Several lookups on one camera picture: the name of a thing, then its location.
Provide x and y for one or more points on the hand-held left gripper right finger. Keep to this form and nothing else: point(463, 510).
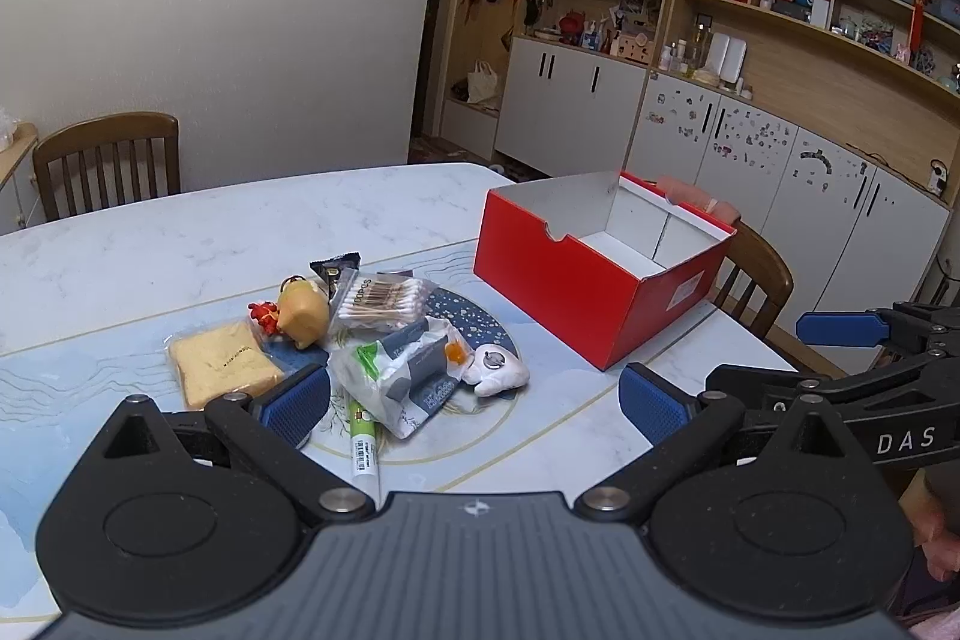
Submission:
point(652, 407)

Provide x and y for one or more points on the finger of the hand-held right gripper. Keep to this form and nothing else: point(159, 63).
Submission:
point(840, 329)
point(757, 385)

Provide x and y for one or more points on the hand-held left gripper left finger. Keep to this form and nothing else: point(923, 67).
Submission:
point(296, 404)

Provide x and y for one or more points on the green and white tube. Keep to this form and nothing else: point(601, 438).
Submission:
point(362, 441)

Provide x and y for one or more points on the yellow toast squishy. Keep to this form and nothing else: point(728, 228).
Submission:
point(217, 366)

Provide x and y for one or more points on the yellow pig toy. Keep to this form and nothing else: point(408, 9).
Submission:
point(304, 310)

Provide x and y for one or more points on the clear plastic tissue bag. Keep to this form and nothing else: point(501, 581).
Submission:
point(405, 377)

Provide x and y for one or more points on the red cardboard box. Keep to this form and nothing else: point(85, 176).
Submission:
point(540, 280)

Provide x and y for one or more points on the person's right hand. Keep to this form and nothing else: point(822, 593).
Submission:
point(937, 535)

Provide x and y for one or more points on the slatted wooden chair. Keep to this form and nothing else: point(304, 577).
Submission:
point(105, 130)
point(765, 280)

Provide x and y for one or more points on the small red toy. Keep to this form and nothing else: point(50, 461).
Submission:
point(264, 315)

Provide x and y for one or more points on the cotton swab pack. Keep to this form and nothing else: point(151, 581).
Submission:
point(382, 302)

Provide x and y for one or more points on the black snack packet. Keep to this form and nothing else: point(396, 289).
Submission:
point(334, 269)

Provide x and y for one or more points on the white plush toy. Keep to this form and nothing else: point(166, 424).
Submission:
point(499, 377)

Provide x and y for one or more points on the sticker-covered white cabinet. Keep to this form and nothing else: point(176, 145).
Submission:
point(787, 175)

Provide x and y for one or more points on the pink towel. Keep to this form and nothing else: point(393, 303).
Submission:
point(705, 197)

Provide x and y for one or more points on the dark blue round placemat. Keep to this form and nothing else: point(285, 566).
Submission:
point(472, 321)

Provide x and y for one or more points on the pale blue printed table mat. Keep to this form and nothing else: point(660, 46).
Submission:
point(90, 377)

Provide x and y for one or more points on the white canister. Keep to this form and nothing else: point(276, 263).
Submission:
point(739, 61)
point(718, 57)

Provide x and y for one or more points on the clear bottle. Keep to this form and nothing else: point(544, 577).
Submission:
point(700, 46)

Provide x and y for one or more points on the white base cabinet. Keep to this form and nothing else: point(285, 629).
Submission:
point(570, 100)

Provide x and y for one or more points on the white bench cabinet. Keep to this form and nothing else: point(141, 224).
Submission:
point(469, 126)

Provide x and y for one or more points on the cream tote bag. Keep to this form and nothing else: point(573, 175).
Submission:
point(481, 83)

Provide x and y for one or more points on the wooden side cabinet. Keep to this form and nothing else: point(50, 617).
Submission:
point(15, 168)

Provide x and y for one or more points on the red bag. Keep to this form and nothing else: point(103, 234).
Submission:
point(571, 27)

